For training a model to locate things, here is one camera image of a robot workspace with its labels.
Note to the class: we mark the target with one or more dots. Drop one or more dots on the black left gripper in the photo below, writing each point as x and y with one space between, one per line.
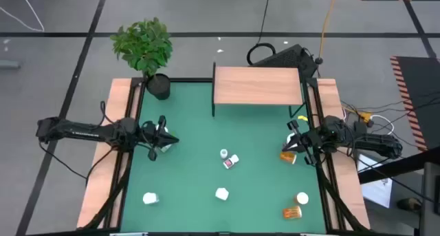
149 134

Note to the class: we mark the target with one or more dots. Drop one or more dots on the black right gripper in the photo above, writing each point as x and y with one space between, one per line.
311 139

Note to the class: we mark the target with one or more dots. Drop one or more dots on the orange pill bottle white cap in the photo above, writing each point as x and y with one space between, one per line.
288 157
292 212
301 198

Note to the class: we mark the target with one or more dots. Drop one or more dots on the small translucent white bottle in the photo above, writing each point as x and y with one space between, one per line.
223 153

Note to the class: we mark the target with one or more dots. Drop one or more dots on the white bottle red label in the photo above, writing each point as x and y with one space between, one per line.
231 161

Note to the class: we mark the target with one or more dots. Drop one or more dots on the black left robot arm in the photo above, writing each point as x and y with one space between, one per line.
86 132

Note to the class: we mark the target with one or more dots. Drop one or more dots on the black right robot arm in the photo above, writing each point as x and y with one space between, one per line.
371 141

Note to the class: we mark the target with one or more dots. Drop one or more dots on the wooden table side panel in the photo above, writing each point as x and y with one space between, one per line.
343 181
103 181

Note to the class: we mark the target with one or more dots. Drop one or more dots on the yellow power strip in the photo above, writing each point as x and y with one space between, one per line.
365 116

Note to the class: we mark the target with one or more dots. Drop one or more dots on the black mesh computer case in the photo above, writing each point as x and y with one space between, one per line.
288 58

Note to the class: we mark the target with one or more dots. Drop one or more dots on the white printed sheet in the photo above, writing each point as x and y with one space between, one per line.
378 191

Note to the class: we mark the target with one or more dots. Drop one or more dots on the green plant in black pot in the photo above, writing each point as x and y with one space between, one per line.
144 46

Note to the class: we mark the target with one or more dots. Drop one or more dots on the black beam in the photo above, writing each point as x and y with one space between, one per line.
398 166

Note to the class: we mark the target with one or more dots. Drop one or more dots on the person's shoe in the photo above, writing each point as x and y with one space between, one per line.
409 204

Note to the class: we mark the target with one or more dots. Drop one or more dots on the grey floor bar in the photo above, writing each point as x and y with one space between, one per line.
8 64

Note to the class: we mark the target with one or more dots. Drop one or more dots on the black table frame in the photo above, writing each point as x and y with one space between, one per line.
192 80

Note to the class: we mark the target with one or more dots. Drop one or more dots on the wooden shelf with black frame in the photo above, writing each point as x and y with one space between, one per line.
258 86

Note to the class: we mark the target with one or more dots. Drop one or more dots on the grey post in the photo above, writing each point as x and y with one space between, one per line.
431 194

